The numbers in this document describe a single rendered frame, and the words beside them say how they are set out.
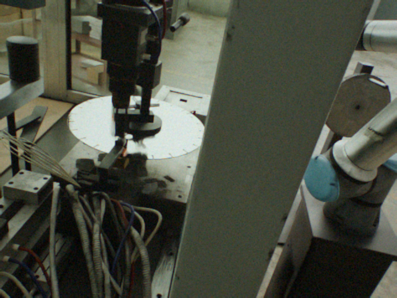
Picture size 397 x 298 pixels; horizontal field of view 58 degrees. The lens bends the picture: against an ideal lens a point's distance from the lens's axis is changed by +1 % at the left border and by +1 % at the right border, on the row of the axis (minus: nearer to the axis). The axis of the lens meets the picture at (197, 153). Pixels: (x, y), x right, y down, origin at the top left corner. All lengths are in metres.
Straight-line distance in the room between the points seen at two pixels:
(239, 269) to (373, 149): 0.69
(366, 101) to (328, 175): 1.11
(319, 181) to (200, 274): 0.75
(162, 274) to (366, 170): 0.50
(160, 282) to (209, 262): 0.59
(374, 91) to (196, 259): 1.82
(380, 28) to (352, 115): 0.98
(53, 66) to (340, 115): 1.33
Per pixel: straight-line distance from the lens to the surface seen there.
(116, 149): 0.73
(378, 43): 1.01
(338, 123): 1.93
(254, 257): 0.16
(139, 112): 0.78
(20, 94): 0.78
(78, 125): 0.85
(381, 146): 0.83
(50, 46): 1.42
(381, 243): 1.11
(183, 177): 0.88
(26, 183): 0.77
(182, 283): 0.17
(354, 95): 1.91
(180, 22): 0.74
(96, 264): 0.61
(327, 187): 0.88
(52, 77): 1.46
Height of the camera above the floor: 1.34
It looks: 30 degrees down
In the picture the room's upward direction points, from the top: 12 degrees clockwise
